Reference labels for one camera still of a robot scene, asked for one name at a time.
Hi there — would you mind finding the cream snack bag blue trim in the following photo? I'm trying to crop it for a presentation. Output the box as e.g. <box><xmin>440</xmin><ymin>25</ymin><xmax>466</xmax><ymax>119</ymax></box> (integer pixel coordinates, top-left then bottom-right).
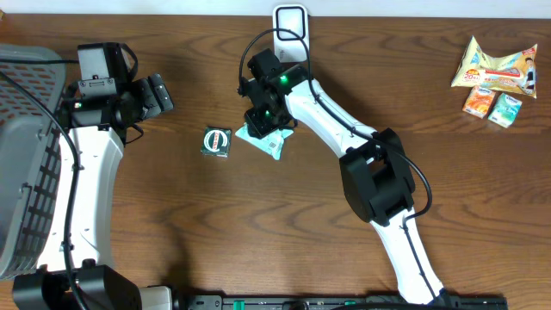
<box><xmin>451</xmin><ymin>37</ymin><xmax>538</xmax><ymax>98</ymax></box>

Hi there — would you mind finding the grey plastic mesh basket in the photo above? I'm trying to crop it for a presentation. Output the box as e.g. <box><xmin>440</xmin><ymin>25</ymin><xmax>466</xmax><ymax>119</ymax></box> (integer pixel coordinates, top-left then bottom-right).
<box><xmin>1</xmin><ymin>44</ymin><xmax>65</xmax><ymax>281</ymax></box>

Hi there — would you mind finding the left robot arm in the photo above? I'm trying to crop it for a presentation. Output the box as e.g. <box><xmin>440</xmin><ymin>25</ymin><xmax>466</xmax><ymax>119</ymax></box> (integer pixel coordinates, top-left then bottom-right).
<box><xmin>1</xmin><ymin>42</ymin><xmax>178</xmax><ymax>309</ymax></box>

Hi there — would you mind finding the teal tissue pack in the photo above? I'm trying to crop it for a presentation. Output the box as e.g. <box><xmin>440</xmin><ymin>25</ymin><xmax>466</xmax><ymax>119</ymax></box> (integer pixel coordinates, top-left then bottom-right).
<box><xmin>488</xmin><ymin>93</ymin><xmax>522</xmax><ymax>128</ymax></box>

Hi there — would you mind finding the dark green square packet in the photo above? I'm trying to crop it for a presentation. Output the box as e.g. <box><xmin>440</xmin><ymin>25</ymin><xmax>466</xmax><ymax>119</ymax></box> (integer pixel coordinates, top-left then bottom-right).
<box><xmin>201</xmin><ymin>127</ymin><xmax>232</xmax><ymax>158</ymax></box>

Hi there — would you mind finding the light teal crinkled packet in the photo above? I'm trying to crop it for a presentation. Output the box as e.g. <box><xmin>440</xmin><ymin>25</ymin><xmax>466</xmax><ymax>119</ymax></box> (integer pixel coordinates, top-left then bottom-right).
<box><xmin>235</xmin><ymin>123</ymin><xmax>294</xmax><ymax>160</ymax></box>

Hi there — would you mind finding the white barcode scanner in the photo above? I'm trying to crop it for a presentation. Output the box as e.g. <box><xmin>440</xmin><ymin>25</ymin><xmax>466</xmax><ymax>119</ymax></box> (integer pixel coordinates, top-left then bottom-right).
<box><xmin>272</xmin><ymin>4</ymin><xmax>309</xmax><ymax>63</ymax></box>

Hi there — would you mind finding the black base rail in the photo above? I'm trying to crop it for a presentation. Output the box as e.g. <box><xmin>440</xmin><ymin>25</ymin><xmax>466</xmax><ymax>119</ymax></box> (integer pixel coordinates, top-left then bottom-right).
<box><xmin>182</xmin><ymin>294</ymin><xmax>509</xmax><ymax>310</ymax></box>

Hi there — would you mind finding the orange white tissue pack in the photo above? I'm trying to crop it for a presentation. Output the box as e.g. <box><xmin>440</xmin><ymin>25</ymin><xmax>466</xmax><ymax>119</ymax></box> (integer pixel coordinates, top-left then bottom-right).
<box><xmin>462</xmin><ymin>85</ymin><xmax>496</xmax><ymax>119</ymax></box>

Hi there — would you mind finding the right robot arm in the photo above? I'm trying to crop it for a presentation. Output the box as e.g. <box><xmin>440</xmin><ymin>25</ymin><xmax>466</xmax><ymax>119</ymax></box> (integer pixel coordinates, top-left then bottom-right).
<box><xmin>238</xmin><ymin>49</ymin><xmax>443</xmax><ymax>305</ymax></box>

